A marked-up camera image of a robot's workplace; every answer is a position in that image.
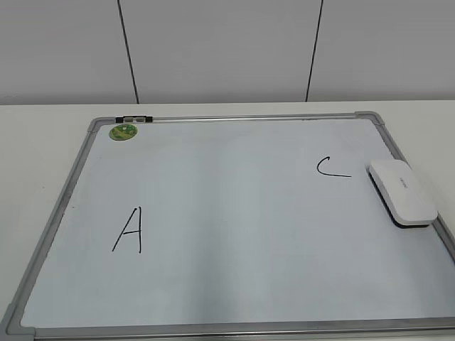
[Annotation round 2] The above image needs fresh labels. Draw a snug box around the round green magnet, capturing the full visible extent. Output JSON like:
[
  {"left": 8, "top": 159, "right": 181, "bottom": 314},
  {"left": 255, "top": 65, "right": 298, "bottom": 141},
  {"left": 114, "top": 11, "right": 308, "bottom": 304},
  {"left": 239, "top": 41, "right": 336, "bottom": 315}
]
[{"left": 109, "top": 124, "right": 138, "bottom": 141}]

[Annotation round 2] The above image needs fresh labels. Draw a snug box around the white board with grey frame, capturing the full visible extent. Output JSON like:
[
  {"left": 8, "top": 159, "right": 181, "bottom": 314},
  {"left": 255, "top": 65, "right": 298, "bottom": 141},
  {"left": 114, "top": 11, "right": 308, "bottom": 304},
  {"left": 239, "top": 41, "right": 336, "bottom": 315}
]
[{"left": 1, "top": 112, "right": 454, "bottom": 340}]

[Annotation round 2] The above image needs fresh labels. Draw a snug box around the white whiteboard eraser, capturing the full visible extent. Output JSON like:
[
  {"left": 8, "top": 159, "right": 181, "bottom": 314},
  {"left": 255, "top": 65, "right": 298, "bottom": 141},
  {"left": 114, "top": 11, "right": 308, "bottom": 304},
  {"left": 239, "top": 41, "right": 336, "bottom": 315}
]
[{"left": 368, "top": 159, "right": 438, "bottom": 229}]

